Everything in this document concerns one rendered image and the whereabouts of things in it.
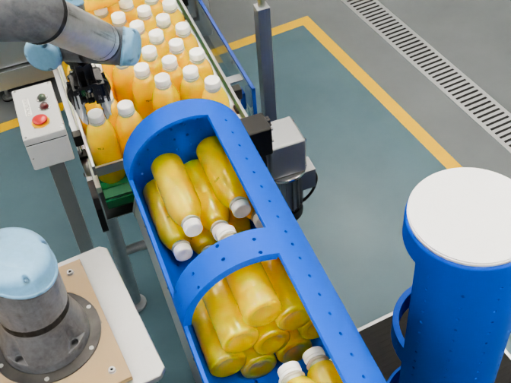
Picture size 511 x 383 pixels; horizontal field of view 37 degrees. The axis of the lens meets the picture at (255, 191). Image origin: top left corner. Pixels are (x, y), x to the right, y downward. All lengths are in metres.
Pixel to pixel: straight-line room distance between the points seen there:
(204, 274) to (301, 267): 0.17
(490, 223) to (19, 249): 0.95
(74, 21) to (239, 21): 2.81
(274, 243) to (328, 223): 1.65
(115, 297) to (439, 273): 0.67
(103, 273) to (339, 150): 1.97
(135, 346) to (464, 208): 0.76
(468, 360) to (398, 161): 1.51
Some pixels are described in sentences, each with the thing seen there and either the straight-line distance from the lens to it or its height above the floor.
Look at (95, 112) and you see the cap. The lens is 1.87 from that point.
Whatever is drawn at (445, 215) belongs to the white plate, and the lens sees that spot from 1.68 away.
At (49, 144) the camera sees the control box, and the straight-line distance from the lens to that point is 1.88.
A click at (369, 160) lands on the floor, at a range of 3.26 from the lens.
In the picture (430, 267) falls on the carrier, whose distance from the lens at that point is 1.65.
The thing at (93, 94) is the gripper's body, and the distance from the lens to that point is 1.76.
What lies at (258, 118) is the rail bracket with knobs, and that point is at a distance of 1.94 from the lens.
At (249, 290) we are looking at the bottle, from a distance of 1.34.
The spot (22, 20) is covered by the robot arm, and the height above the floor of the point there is 1.66.
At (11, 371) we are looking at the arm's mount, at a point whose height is 1.17.
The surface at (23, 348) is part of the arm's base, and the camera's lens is 1.33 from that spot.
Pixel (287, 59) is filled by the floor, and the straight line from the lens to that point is 3.79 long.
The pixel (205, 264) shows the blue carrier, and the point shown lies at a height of 1.21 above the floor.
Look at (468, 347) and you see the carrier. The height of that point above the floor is 0.73.
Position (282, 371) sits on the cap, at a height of 1.17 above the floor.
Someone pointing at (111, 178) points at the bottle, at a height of 0.92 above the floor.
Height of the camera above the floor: 2.28
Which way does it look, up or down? 46 degrees down
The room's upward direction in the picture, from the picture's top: 5 degrees counter-clockwise
